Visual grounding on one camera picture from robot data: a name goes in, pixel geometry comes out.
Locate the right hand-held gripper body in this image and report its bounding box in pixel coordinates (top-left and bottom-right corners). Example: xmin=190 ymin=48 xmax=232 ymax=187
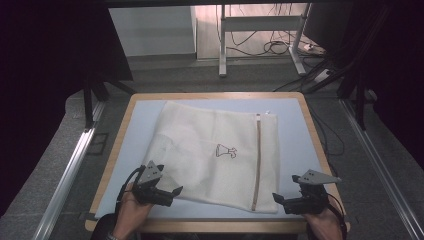
xmin=284 ymin=169 xmax=343 ymax=215

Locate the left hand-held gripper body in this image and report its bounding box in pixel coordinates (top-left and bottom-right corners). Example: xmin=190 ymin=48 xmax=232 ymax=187
xmin=131 ymin=160 xmax=174 ymax=207

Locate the cream mesh laundry bag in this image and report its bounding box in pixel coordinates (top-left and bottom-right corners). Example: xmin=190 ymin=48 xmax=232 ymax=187
xmin=141 ymin=100 xmax=280 ymax=214

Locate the person's right hand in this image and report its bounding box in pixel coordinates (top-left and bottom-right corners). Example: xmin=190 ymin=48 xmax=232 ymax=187
xmin=301 ymin=205 xmax=345 ymax=240

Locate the person's left hand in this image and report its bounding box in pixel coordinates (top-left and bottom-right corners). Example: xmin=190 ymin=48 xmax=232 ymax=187
xmin=112 ymin=191 xmax=155 ymax=237

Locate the dark floor plate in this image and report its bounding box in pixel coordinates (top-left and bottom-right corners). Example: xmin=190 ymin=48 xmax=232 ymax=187
xmin=86 ymin=132 xmax=110 ymax=156

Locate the black metal stand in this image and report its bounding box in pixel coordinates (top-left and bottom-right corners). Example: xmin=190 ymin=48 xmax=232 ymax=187
xmin=335 ymin=66 xmax=379 ymax=132
xmin=81 ymin=74 xmax=136 ymax=132

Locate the white power strip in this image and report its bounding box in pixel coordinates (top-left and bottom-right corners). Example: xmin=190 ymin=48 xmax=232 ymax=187
xmin=312 ymin=68 xmax=335 ymax=84

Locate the white board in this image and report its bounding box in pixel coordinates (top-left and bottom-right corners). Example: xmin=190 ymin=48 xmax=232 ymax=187
xmin=108 ymin=6 xmax=198 ymax=58

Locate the black curtain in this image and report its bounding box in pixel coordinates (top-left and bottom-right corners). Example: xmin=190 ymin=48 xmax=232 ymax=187
xmin=0 ymin=0 xmax=134 ymax=218
xmin=329 ymin=0 xmax=424 ymax=171

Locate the white metal stand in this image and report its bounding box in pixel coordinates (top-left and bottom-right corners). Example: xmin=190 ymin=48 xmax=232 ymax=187
xmin=218 ymin=3 xmax=313 ymax=78

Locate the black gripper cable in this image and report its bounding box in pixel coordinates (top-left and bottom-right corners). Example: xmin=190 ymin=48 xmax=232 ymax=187
xmin=325 ymin=192 xmax=348 ymax=240
xmin=114 ymin=165 xmax=146 ymax=214

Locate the black floor cable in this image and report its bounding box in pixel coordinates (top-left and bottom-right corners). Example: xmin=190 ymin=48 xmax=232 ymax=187
xmin=308 ymin=105 xmax=346 ymax=178

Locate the aluminium floor rail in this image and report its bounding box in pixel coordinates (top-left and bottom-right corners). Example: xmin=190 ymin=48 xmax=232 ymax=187
xmin=339 ymin=98 xmax=424 ymax=240
xmin=31 ymin=99 xmax=107 ymax=240

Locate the tangle of black floor cables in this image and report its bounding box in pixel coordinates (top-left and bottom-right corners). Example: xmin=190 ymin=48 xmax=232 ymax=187
xmin=214 ymin=3 xmax=326 ymax=58

